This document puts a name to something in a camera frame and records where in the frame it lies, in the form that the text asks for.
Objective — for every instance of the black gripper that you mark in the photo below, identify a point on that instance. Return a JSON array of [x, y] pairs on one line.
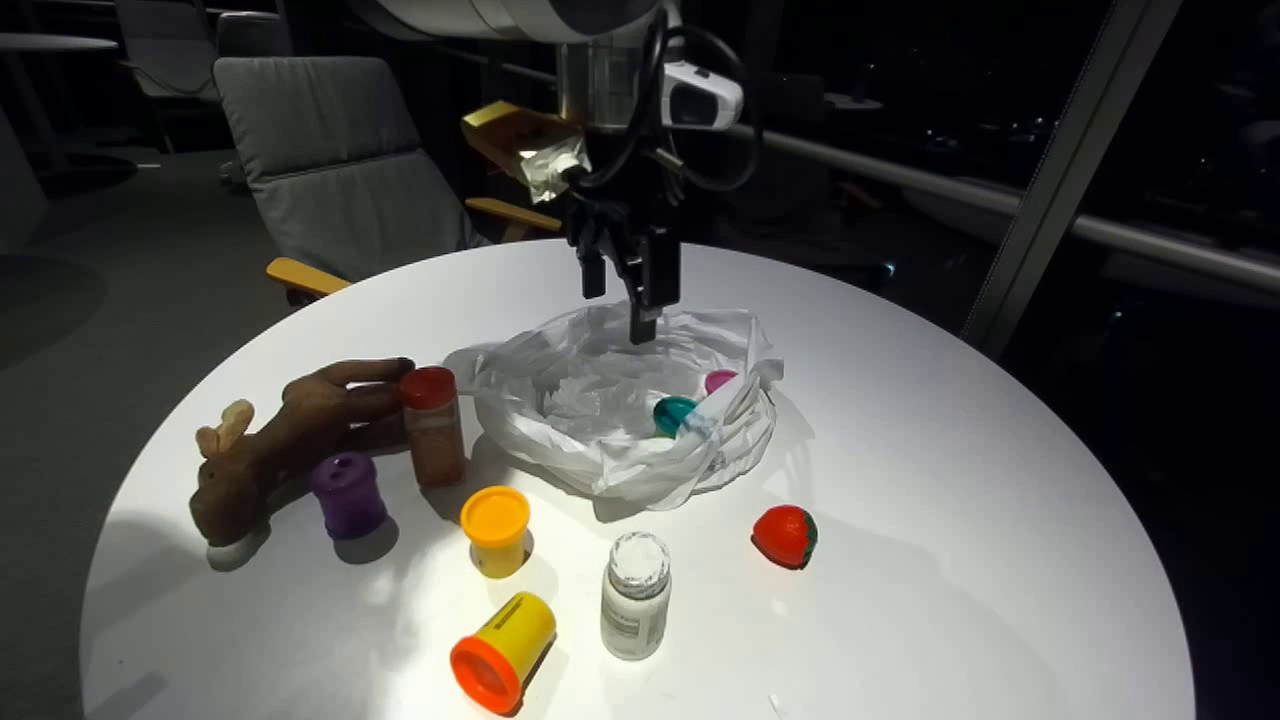
[[622, 213]]

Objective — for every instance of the teal lid dough cup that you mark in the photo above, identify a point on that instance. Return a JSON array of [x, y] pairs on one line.
[[668, 412]]

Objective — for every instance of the red lid spice jar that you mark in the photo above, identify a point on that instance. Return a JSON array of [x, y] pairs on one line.
[[434, 441]]

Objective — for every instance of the yellow lid dough cup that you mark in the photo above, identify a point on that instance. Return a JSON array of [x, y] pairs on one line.
[[498, 524]]

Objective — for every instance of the red lid dough cup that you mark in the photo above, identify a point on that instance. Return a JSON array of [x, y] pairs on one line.
[[786, 536]]

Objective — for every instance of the white pill bottle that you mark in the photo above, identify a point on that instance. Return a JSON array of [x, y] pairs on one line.
[[632, 603]]

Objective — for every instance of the purple lid dough cup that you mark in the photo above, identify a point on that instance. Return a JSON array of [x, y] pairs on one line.
[[351, 499]]

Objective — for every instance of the brown plush toy animal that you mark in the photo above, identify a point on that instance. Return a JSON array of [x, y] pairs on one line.
[[286, 434]]

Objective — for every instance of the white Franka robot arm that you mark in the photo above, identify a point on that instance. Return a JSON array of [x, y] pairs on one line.
[[604, 82]]

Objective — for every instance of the white plastic bag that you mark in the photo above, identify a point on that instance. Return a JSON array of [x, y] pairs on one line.
[[573, 424]]

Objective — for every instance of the grey upholstered chair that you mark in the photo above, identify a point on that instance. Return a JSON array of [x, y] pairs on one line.
[[335, 146]]

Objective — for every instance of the dark background chair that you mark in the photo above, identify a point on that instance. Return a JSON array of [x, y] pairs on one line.
[[165, 44]]

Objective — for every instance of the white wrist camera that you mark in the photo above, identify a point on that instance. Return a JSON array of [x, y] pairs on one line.
[[702, 93]]

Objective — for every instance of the grey window rail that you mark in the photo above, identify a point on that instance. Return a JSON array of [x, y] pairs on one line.
[[1065, 221]]

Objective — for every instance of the grey window post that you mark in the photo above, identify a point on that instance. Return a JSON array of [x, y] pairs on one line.
[[1065, 174]]

